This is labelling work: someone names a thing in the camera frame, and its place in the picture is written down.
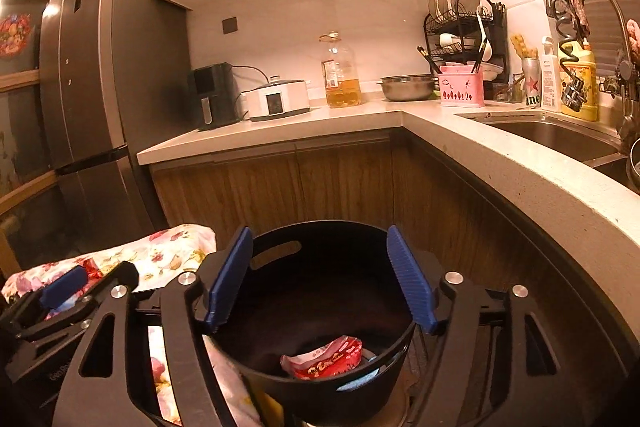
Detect steel mixing bowl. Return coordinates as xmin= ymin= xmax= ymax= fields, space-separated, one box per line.
xmin=377 ymin=74 xmax=441 ymax=102

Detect steel pot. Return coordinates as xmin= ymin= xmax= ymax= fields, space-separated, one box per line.
xmin=627 ymin=137 xmax=640 ymax=188

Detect white ladle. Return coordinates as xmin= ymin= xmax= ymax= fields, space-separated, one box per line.
xmin=475 ymin=7 xmax=496 ymax=64

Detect small red wrapper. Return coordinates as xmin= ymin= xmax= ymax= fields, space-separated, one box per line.
xmin=75 ymin=257 xmax=104 ymax=284

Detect red and white snack wrapper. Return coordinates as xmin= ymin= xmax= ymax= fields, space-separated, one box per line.
xmin=280 ymin=335 xmax=363 ymax=381

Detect red door decoration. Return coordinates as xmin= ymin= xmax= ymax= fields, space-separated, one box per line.
xmin=0 ymin=14 xmax=38 ymax=58

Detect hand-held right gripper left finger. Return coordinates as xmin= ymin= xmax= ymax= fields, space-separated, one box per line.
xmin=52 ymin=226 xmax=256 ymax=427

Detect black dish rack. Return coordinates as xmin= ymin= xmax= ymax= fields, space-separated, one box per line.
xmin=423 ymin=0 xmax=508 ymax=84

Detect floral cloth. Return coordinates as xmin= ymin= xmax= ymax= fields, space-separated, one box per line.
xmin=0 ymin=223 xmax=266 ymax=427

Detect black power cable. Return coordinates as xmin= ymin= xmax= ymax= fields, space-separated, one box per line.
xmin=231 ymin=65 xmax=275 ymax=84

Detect yellow detergent bottle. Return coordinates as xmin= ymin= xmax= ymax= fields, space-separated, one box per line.
xmin=560 ymin=42 xmax=598 ymax=122

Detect cooking oil bottle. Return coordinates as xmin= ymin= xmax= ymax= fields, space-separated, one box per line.
xmin=320 ymin=32 xmax=362 ymax=109

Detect black plastic bin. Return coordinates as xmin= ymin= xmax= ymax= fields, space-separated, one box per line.
xmin=202 ymin=221 xmax=441 ymax=427

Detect white electric cooker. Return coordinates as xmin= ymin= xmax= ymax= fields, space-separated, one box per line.
xmin=239 ymin=77 xmax=311 ymax=122

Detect grey refrigerator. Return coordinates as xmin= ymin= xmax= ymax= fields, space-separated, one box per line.
xmin=39 ymin=0 xmax=193 ymax=253

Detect dark chopsticks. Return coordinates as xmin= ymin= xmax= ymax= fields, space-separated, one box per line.
xmin=417 ymin=47 xmax=443 ymax=74

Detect steel sink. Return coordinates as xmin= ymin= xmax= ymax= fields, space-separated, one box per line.
xmin=460 ymin=114 xmax=640 ymax=188

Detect black air fryer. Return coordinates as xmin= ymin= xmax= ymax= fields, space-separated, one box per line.
xmin=187 ymin=63 xmax=241 ymax=131

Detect black coiled spray hose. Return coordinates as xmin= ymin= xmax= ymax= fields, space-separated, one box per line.
xmin=545 ymin=0 xmax=588 ymax=108

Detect wooden base cabinets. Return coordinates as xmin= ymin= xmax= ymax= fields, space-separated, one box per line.
xmin=150 ymin=129 xmax=631 ymax=427

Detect pink utensil holder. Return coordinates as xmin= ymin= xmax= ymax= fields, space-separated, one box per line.
xmin=438 ymin=63 xmax=485 ymax=108

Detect steel kitchen faucet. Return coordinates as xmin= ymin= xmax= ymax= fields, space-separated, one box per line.
xmin=575 ymin=0 xmax=640 ymax=142

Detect silver drink can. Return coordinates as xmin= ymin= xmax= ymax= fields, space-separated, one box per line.
xmin=521 ymin=57 xmax=544 ymax=108

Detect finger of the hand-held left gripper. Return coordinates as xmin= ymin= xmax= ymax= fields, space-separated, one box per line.
xmin=17 ymin=261 xmax=140 ymax=343
xmin=0 ymin=266 xmax=90 ymax=338

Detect white pump bottle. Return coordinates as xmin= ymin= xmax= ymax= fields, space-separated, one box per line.
xmin=540 ymin=37 xmax=564 ymax=112

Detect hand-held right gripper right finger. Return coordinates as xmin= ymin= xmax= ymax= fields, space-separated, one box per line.
xmin=387 ymin=225 xmax=576 ymax=427

